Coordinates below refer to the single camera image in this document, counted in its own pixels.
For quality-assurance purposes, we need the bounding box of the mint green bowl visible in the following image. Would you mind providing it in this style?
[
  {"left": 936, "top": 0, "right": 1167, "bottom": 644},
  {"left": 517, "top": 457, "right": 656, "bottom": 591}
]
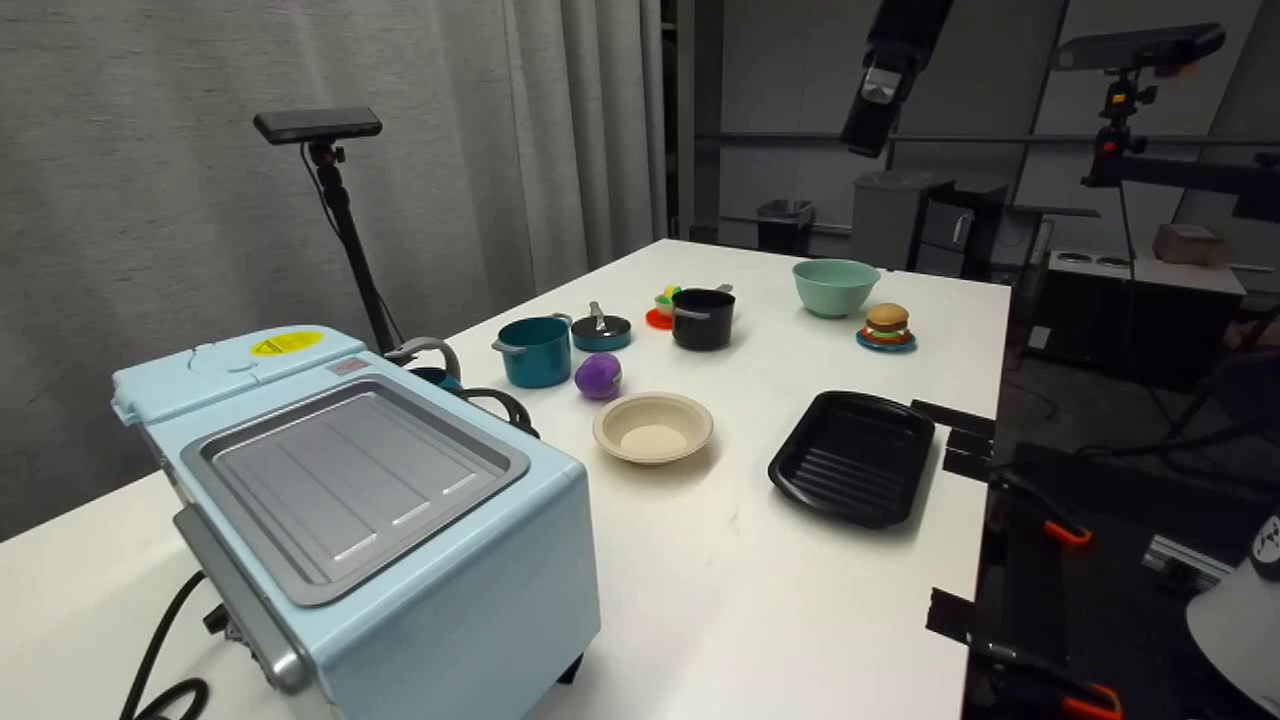
[{"left": 792, "top": 260, "right": 878, "bottom": 320}]

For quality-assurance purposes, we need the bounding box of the teal pot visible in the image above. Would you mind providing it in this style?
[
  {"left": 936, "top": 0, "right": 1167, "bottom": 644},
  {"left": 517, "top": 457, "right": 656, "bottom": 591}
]
[{"left": 491, "top": 317, "right": 572, "bottom": 387}]

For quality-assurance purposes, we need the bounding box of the orange black clamp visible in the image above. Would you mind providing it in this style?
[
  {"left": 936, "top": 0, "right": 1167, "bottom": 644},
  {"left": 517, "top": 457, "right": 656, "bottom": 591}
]
[{"left": 990, "top": 471, "right": 1091, "bottom": 553}]

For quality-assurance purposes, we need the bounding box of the black grill tray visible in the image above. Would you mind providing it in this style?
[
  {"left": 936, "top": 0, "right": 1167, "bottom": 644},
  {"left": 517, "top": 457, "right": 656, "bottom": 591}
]
[{"left": 767, "top": 391, "right": 936, "bottom": 528}]

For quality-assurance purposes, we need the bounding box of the purple plush toy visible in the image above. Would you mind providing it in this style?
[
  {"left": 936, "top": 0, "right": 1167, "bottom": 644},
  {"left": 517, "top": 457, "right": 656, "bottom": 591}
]
[{"left": 575, "top": 354, "right": 618, "bottom": 401}]

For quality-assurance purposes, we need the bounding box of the black power cable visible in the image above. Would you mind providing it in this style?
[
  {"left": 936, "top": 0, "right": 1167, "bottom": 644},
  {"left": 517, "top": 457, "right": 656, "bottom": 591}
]
[{"left": 116, "top": 570, "right": 214, "bottom": 720}]

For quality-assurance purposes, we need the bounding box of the black camera on tripod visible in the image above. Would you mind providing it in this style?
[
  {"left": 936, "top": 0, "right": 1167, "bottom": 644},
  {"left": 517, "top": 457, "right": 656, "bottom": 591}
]
[{"left": 251, "top": 107, "right": 399, "bottom": 354}]

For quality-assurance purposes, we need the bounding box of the black camera on stand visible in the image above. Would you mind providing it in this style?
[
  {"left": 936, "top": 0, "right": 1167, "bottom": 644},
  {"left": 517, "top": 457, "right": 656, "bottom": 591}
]
[{"left": 1052, "top": 23, "right": 1225, "bottom": 188}]

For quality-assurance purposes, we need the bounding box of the black saucepan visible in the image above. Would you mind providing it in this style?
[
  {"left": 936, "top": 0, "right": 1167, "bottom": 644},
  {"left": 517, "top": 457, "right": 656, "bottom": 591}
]
[{"left": 670, "top": 288, "right": 737, "bottom": 354}]

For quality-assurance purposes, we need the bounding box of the toy burger on coaster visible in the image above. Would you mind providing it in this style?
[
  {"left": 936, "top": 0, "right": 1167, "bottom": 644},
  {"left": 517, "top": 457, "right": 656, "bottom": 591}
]
[{"left": 856, "top": 306, "right": 915, "bottom": 354}]

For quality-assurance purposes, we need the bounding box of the light blue toaster oven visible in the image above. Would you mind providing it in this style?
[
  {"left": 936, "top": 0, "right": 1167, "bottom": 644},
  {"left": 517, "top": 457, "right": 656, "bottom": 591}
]
[{"left": 111, "top": 326, "right": 599, "bottom": 720}]

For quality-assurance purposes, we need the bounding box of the white cream plate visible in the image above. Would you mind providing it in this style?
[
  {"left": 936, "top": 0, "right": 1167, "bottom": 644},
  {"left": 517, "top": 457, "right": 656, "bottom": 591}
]
[{"left": 592, "top": 391, "right": 710, "bottom": 470}]

